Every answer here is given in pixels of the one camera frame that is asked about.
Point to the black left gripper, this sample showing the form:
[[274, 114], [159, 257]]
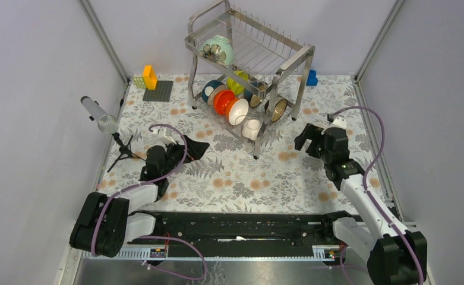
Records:
[[196, 149]]

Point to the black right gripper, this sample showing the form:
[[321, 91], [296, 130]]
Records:
[[310, 132]]

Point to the brown rimmed tan bowl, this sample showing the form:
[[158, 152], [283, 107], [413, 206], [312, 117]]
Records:
[[280, 105]]

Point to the blue tan-inside bowl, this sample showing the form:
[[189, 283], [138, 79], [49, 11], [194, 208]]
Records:
[[254, 100]]

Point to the mint green floral bowl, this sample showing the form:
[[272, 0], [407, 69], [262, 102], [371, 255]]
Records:
[[217, 49]]

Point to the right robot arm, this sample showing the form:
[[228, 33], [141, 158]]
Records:
[[394, 254]]

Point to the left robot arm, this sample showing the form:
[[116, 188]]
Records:
[[106, 222]]

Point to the steel two-tier dish rack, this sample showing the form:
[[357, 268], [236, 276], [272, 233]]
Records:
[[261, 51]]

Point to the blue toy block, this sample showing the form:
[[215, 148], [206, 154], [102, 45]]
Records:
[[312, 79]]

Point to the floral table mat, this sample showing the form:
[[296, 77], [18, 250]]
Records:
[[227, 178]]

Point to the white orange-rimmed bowl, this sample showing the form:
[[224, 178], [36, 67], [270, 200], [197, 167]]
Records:
[[236, 111]]

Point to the orange bowl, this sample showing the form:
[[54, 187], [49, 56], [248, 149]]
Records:
[[221, 100]]

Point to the small white cup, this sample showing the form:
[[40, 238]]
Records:
[[251, 129]]

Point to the dark blue bowl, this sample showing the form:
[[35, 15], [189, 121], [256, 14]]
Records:
[[211, 89]]

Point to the grey building baseplate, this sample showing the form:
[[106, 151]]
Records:
[[161, 93]]

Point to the black microphone tripod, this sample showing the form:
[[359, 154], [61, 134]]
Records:
[[125, 151]]

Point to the yellow-green bowl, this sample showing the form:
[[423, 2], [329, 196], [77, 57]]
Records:
[[234, 85]]

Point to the orange toy block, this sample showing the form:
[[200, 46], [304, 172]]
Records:
[[149, 77]]

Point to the light green toy block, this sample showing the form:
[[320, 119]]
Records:
[[139, 82]]

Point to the silver microphone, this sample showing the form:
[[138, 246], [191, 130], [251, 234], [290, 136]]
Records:
[[106, 123]]

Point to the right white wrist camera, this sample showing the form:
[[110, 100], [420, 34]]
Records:
[[336, 122]]

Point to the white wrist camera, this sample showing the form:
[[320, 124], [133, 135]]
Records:
[[336, 122], [163, 137]]

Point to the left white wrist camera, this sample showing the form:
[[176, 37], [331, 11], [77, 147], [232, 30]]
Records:
[[163, 137]]

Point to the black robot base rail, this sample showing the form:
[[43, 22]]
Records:
[[241, 235]]

